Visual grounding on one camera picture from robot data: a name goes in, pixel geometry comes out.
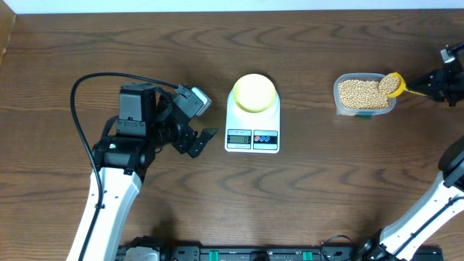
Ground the yellow plastic measuring scoop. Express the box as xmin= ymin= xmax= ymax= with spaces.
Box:
xmin=378 ymin=72 xmax=423 ymax=98

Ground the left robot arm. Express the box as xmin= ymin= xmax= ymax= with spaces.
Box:
xmin=67 ymin=83 xmax=217 ymax=260

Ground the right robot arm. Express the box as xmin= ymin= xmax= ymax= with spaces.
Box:
xmin=352 ymin=69 xmax=463 ymax=260

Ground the white digital kitchen scale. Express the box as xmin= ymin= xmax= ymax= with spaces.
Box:
xmin=224 ymin=91 xmax=281 ymax=154

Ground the pale yellow bowl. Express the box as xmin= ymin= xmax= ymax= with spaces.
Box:
xmin=232 ymin=74 xmax=277 ymax=113

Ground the clear plastic container of soybeans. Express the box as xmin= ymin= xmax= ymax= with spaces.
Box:
xmin=333 ymin=73 xmax=396 ymax=117

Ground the cardboard box at edge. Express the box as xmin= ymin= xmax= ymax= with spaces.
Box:
xmin=0 ymin=0 xmax=17 ymax=64

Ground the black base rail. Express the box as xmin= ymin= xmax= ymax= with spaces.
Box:
xmin=115 ymin=235 xmax=445 ymax=261

